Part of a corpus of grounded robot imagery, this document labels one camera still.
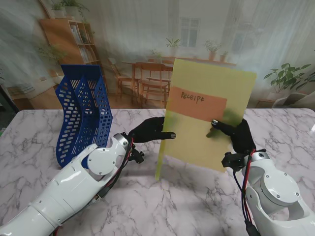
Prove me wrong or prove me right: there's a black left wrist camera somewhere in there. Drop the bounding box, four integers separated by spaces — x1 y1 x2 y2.
130 147 146 164

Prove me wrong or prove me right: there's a blue perforated plastic file rack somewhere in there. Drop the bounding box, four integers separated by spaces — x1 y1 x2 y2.
56 64 114 170

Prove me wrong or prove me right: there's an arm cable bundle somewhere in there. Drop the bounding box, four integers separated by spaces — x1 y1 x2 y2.
53 139 136 236
232 149 260 236

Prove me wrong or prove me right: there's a yellow-green translucent file folder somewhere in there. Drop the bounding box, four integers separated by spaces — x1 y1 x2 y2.
159 58 258 174

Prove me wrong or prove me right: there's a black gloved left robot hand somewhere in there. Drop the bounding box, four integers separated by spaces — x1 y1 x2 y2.
127 117 177 144

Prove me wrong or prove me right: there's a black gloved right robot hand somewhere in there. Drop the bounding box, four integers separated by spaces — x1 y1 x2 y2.
211 118 256 155

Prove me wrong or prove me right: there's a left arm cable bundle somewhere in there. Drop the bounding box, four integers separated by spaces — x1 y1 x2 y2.
53 139 136 236

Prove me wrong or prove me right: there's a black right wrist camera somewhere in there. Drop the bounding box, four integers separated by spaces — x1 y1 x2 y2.
221 151 247 172

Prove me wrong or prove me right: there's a pink paper receipt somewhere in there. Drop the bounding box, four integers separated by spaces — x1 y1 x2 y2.
168 86 227 122

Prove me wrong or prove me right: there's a printed room scene backdrop cloth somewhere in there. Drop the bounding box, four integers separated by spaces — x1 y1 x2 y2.
0 0 315 110

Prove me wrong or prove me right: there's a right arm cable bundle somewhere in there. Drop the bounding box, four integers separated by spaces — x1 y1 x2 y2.
232 149 260 236

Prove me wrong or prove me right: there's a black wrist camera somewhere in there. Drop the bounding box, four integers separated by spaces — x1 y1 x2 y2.
130 147 146 164
221 151 247 172

